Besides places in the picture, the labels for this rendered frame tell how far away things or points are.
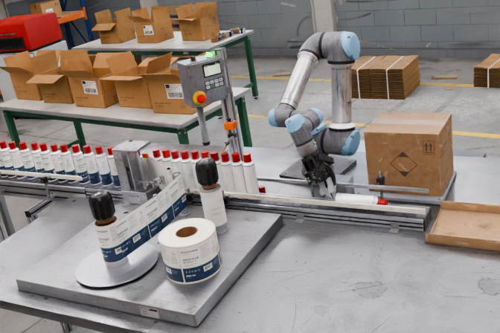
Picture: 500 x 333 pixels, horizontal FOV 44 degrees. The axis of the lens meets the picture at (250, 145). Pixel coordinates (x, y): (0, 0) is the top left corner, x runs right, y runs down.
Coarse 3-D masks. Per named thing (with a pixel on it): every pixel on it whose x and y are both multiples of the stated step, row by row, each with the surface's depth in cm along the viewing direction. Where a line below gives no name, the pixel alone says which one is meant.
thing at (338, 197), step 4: (336, 196) 244; (340, 196) 244; (344, 196) 243; (348, 196) 242; (352, 196) 242; (356, 196) 241; (360, 196) 240; (364, 196) 240; (368, 196) 239; (372, 196) 239; (336, 200) 244; (340, 200) 243; (344, 200) 242; (348, 200) 242; (352, 200) 241; (356, 200) 240; (360, 200) 239; (364, 200) 239; (368, 200) 238; (372, 200) 237; (376, 200) 238; (380, 200) 237; (384, 200) 236; (380, 204) 236; (384, 204) 236
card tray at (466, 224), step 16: (448, 208) 240; (464, 208) 237; (480, 208) 234; (496, 208) 231; (448, 224) 230; (464, 224) 228; (480, 224) 226; (496, 224) 224; (432, 240) 219; (448, 240) 217; (464, 240) 214; (480, 240) 211; (496, 240) 209
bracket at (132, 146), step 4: (128, 140) 279; (132, 140) 278; (136, 140) 277; (140, 140) 276; (120, 144) 276; (124, 144) 275; (128, 144) 274; (132, 144) 273; (136, 144) 272; (140, 144) 272; (144, 144) 271; (116, 148) 272; (120, 148) 271; (124, 148) 270; (128, 148) 269; (132, 148) 269; (136, 148) 268; (140, 148) 268
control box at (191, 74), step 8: (200, 56) 264; (216, 56) 260; (184, 64) 255; (192, 64) 255; (200, 64) 256; (184, 72) 257; (192, 72) 256; (200, 72) 257; (184, 80) 260; (192, 80) 256; (200, 80) 258; (224, 80) 263; (184, 88) 263; (192, 88) 257; (200, 88) 259; (216, 88) 262; (224, 88) 264; (184, 96) 266; (192, 96) 259; (208, 96) 262; (216, 96) 263; (224, 96) 265; (192, 104) 260; (200, 104) 261
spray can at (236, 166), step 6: (234, 156) 259; (234, 162) 261; (240, 162) 261; (234, 168) 261; (240, 168) 261; (234, 174) 262; (240, 174) 261; (234, 180) 263; (240, 180) 262; (240, 186) 263; (240, 192) 264; (246, 192) 265; (240, 198) 265
